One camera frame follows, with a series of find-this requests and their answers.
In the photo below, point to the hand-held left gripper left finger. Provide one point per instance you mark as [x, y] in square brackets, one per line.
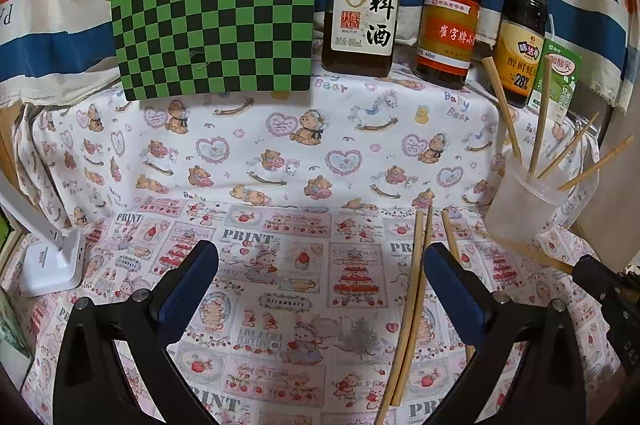
[185, 285]

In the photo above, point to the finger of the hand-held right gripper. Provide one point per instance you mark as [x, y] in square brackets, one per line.
[597, 277]

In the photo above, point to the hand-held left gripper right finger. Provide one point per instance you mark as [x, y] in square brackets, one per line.
[455, 290]

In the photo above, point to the wooden chopstick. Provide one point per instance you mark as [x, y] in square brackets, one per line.
[428, 230]
[535, 255]
[570, 145]
[542, 115]
[418, 230]
[500, 105]
[449, 230]
[600, 162]

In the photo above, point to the translucent plastic cup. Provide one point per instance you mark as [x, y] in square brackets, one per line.
[520, 215]

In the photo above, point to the strawberry printed cloth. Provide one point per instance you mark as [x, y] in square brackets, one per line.
[310, 285]

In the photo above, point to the white lamp base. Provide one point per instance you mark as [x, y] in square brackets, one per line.
[50, 265]

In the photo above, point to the green printed packet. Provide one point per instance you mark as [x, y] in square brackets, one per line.
[12, 325]

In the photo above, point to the bear printed cloth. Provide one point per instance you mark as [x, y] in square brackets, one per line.
[300, 145]

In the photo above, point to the green milk carton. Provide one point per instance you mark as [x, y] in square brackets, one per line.
[565, 80]

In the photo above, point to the yellow label dark sauce bottle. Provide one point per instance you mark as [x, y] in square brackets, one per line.
[520, 45]

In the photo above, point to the green checkered box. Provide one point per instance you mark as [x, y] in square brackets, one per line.
[215, 5]

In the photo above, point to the striped blanket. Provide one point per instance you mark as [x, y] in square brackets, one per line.
[75, 20]

